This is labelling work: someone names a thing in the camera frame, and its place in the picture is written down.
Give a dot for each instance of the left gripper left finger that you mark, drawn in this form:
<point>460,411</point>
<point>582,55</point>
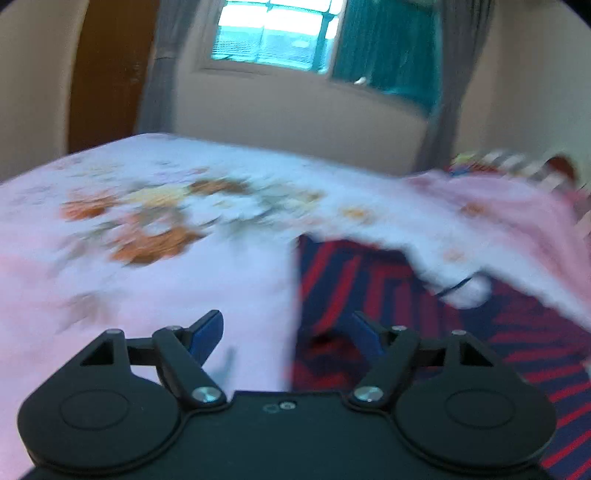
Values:
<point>119,402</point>

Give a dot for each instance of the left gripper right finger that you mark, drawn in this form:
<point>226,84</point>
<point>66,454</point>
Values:
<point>454,403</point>

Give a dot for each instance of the navy red striped sweater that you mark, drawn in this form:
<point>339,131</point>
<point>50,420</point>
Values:
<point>339,278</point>

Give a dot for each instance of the floral bed sheet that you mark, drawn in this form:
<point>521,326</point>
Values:
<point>155,231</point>

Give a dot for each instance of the pink blanket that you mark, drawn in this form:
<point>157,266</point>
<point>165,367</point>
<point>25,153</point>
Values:
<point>543,222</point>

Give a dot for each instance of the striped pillow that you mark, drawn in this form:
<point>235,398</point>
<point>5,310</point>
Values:
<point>510,164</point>

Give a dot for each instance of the brown wooden door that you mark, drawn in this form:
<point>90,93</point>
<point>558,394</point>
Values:
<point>109,71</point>

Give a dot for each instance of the window with teal glass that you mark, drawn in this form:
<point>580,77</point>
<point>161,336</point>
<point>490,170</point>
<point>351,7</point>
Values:
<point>384,46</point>

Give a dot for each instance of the grey curtain right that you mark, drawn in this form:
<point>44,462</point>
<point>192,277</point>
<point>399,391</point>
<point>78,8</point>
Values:
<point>463,29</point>

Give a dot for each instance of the grey curtain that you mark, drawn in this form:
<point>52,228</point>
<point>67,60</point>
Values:
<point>173,23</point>
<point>463,29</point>

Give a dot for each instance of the grey curtain left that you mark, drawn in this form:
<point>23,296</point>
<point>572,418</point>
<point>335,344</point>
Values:
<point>173,23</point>

